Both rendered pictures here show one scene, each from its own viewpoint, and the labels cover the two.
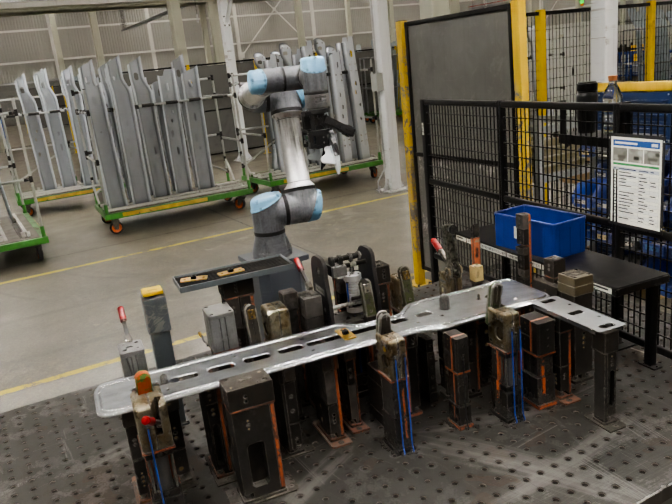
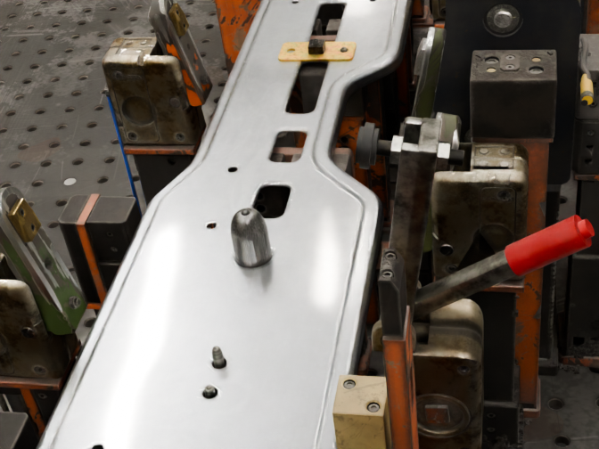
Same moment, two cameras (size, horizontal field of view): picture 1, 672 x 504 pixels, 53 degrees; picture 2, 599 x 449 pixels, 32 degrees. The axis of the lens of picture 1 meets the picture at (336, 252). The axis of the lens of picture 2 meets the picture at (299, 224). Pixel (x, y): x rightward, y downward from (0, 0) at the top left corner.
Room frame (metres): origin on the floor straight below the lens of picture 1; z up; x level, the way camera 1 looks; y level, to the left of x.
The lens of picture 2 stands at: (2.39, -0.84, 1.57)
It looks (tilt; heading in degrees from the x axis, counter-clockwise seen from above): 39 degrees down; 127
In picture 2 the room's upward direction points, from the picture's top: 8 degrees counter-clockwise
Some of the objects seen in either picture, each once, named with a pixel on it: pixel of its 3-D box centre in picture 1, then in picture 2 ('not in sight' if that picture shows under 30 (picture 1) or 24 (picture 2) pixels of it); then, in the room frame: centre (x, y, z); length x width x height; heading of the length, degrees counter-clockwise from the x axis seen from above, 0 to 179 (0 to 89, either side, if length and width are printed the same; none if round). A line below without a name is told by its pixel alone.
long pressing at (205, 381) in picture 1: (340, 338); (314, 46); (1.81, 0.01, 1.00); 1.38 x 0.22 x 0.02; 111
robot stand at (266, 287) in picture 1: (279, 304); not in sight; (2.42, 0.24, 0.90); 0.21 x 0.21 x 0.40; 28
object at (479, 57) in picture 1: (463, 166); not in sight; (4.50, -0.92, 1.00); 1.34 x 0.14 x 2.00; 28
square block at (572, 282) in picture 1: (575, 326); not in sight; (1.97, -0.74, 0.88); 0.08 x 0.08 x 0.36; 21
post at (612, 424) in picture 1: (605, 376); not in sight; (1.70, -0.72, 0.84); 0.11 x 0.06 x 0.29; 21
